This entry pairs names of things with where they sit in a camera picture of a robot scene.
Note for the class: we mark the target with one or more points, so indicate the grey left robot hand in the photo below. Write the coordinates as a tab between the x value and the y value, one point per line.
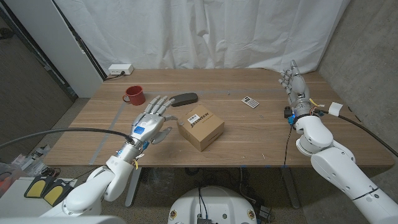
147	126

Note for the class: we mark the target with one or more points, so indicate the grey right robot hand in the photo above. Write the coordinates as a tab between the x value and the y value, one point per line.
298	90

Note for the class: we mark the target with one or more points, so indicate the brown cardboard box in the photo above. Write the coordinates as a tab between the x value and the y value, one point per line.
202	130

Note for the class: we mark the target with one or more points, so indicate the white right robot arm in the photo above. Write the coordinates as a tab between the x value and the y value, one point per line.
339	168

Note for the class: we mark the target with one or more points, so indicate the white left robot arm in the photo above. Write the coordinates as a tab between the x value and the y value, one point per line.
93	189

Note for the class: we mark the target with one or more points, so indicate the dark grey glasses case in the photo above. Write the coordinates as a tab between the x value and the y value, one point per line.
186	99

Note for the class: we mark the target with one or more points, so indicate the white mini calculator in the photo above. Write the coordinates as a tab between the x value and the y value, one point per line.
250	102

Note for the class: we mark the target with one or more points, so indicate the red ceramic mug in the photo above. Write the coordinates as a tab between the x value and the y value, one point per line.
135	95

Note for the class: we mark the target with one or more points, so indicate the grey tape strip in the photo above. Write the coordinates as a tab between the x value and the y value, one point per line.
105	137
217	92

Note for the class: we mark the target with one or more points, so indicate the white power strip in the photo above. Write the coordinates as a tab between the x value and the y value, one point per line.
120	69

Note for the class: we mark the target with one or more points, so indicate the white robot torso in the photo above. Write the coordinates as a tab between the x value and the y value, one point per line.
211	205

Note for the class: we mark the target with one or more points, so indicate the white fabric curtain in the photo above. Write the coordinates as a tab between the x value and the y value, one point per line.
202	34

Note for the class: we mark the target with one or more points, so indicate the yellow black foot pedal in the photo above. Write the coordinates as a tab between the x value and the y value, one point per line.
56	193
35	188

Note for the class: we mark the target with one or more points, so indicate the pile of small electronic parts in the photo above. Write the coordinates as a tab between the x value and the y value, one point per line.
34	158

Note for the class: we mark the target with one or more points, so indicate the tall white panel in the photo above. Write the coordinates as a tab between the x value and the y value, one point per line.
56	46

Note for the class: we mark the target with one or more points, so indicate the small black power adapter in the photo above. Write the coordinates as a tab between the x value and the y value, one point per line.
265	214

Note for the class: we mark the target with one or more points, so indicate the white floor board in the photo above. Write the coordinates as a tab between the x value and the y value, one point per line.
15	202

